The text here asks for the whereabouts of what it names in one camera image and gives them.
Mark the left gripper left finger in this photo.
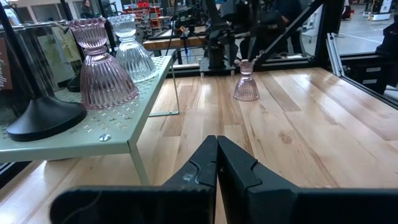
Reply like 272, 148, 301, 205
49, 135, 218, 224

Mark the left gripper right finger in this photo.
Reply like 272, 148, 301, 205
216, 136, 398, 224

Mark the pink ribbed glass candle holder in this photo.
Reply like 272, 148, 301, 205
233, 58, 260, 102
67, 17, 140, 110

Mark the clear ribbed glass candle holder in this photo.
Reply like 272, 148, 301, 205
107, 14, 159, 83

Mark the silver tin candle with tag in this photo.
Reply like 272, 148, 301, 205
34, 21, 86, 91

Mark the green perforated metal shelf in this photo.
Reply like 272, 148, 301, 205
0, 55, 180, 186

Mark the dark drawer cabinet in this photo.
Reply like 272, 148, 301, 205
341, 18, 398, 96

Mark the wooden workbench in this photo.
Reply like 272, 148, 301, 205
142, 26, 208, 66

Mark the person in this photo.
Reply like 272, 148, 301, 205
239, 0, 308, 62
341, 0, 354, 20
80, 0, 94, 19

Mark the white floor machine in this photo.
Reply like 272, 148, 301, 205
368, 0, 395, 22

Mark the silver aluminium bracket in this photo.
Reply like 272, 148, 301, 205
325, 32, 346, 78

